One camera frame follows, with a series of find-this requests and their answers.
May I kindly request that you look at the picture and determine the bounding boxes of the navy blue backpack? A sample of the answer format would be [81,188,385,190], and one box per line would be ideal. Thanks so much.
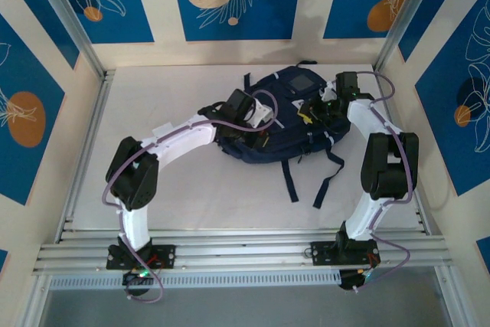
[216,60,351,209]

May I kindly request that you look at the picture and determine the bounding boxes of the aluminium table edge rails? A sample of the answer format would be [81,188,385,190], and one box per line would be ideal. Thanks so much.
[32,228,456,277]

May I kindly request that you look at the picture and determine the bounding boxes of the black controller board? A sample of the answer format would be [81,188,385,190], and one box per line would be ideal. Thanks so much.
[122,270,154,297]
[338,268,374,293]

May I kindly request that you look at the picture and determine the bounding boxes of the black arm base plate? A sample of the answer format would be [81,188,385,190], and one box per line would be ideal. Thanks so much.
[106,244,177,270]
[310,240,381,267]

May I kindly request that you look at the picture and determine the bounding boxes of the aluminium frame post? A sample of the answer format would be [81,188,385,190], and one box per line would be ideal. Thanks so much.
[28,0,107,80]
[374,0,441,74]

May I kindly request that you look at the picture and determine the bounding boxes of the aluminium side rail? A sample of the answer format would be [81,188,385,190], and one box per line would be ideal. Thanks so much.
[55,69,116,244]
[374,69,436,237]

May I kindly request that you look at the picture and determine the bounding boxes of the grey slotted cable duct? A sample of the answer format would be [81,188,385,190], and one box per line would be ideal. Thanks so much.
[49,270,341,292]

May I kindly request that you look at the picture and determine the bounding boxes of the aluminium frame leg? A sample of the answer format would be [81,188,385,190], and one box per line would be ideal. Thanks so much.
[434,267,474,327]
[22,275,53,327]

